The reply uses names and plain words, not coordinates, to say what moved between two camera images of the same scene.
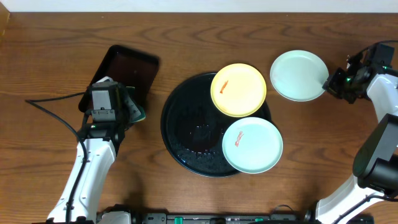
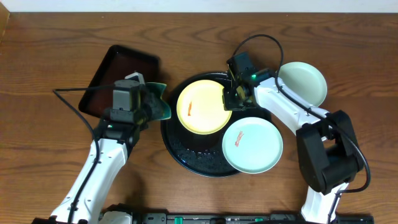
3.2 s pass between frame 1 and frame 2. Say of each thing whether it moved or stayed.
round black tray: stayed
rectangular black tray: stayed
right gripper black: moved
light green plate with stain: stayed
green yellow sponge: moved
